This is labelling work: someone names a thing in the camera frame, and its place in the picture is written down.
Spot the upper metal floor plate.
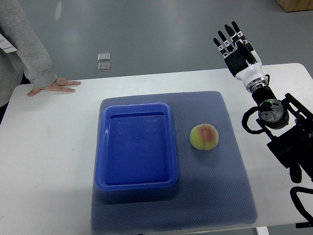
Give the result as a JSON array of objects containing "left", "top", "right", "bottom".
[{"left": 97, "top": 52, "right": 111, "bottom": 61}]

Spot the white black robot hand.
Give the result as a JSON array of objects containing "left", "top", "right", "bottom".
[{"left": 213, "top": 21, "right": 268, "bottom": 92}]

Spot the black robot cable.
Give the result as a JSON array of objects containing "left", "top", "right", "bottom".
[{"left": 289, "top": 186, "right": 313, "bottom": 224}]

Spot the yellow red peach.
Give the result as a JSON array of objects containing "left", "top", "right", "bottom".
[{"left": 189, "top": 123, "right": 219, "bottom": 150}]

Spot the blue plastic tray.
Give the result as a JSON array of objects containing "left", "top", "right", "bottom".
[{"left": 94, "top": 102, "right": 178, "bottom": 191}]

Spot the wooden box corner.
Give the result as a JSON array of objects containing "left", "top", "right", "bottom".
[{"left": 276, "top": 0, "right": 313, "bottom": 13}]

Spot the blue grey fabric mat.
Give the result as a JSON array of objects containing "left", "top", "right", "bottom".
[{"left": 91, "top": 91, "right": 257, "bottom": 235}]

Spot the grey sleeved forearm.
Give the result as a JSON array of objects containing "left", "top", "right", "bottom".
[{"left": 0, "top": 0, "right": 57, "bottom": 89}]

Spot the white table leg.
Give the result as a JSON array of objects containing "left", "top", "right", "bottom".
[{"left": 255, "top": 226, "right": 269, "bottom": 235}]

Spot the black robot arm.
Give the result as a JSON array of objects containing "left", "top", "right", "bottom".
[{"left": 213, "top": 22, "right": 313, "bottom": 183}]

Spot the person's bare hand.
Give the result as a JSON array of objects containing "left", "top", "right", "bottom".
[{"left": 27, "top": 77, "right": 81, "bottom": 97}]

